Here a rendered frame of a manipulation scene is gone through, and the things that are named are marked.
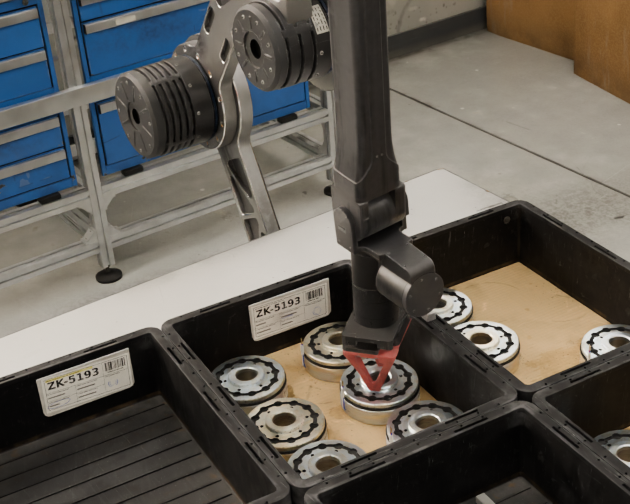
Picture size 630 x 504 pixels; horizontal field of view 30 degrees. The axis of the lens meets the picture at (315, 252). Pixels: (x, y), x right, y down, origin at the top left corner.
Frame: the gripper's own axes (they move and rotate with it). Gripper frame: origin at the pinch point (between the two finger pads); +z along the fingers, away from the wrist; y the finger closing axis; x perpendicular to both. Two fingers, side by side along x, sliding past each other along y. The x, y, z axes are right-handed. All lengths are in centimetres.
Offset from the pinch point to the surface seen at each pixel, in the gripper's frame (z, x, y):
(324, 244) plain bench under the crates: 19, 27, 60
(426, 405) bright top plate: 1.1, -7.0, -3.6
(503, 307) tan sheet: 4.7, -11.9, 25.2
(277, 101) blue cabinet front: 56, 86, 197
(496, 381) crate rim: -6.1, -16.1, -6.1
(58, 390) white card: -1.3, 38.8, -14.0
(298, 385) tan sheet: 4.7, 11.7, 1.0
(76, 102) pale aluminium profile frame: 36, 124, 144
